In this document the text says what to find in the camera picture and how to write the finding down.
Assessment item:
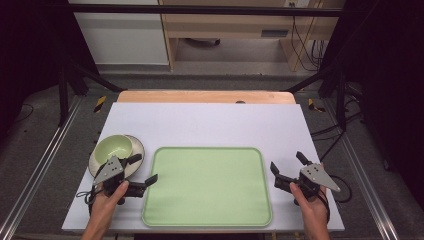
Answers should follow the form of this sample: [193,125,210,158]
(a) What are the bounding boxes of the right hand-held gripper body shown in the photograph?
[273,162,342,205]

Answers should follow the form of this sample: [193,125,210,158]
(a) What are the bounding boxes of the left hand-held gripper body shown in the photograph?
[92,155,147,205]

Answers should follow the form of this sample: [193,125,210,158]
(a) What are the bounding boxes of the person's right hand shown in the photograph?
[288,181,332,224]

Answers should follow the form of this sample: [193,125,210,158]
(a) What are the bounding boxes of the person's left hand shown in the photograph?
[89,180,130,223]

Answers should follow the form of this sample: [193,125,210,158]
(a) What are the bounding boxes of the cream round plate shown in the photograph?
[87,134,146,180]

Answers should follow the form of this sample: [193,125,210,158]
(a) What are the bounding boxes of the light green bowl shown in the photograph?
[93,134,134,166]

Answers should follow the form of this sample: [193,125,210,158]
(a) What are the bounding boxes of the yellow black tape strip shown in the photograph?
[307,98,327,113]
[93,95,108,114]

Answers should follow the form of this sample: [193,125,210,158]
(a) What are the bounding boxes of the light green tray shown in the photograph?
[141,146,273,229]

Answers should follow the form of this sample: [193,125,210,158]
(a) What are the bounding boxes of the white table cover sheet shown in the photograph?
[61,102,346,233]

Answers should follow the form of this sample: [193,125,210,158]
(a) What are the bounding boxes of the wooden table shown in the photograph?
[116,89,297,105]

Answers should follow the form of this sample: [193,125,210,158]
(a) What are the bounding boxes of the black curtain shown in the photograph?
[0,0,101,141]
[321,0,424,211]

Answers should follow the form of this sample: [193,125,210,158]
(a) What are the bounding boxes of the white cabinet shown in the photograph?
[68,0,170,67]

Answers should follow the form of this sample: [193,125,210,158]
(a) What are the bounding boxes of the wooden desk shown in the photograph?
[158,0,346,73]

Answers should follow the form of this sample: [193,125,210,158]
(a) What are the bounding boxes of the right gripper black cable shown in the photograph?
[316,174,353,224]

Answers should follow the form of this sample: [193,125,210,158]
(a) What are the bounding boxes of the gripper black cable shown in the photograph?
[316,174,353,224]
[75,184,105,216]

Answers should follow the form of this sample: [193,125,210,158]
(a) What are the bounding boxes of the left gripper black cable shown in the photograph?
[75,184,105,216]

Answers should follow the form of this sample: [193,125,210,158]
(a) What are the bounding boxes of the black floor cables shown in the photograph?
[309,83,366,163]

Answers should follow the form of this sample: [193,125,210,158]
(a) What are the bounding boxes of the aluminium floor rail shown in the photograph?
[324,99,400,240]
[0,95,84,240]

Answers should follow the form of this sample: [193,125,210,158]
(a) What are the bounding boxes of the bundle of black wall cables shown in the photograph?
[290,15,326,72]

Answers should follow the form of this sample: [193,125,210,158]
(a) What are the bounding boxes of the black metal frame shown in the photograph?
[57,3,348,132]

